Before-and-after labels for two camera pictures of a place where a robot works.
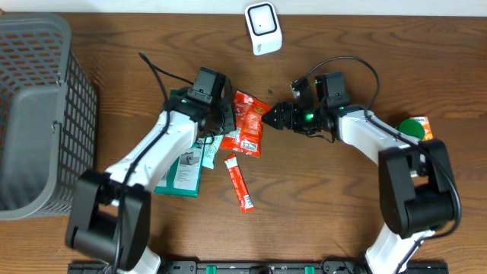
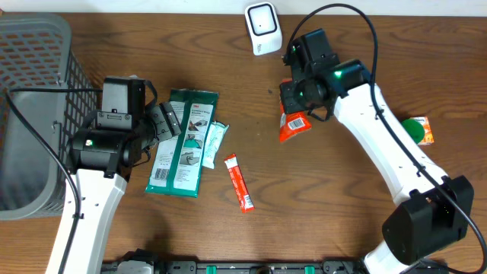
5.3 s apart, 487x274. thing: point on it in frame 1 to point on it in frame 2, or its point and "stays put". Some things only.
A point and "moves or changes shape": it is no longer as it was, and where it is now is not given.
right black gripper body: (303, 120) to (298, 98)
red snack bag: (248, 136) moves or changes shape
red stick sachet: (245, 198) stays put
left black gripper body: (224, 120) to (165, 122)
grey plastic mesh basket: (48, 116) stays put
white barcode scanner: (264, 27) stays put
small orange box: (424, 120) stays put
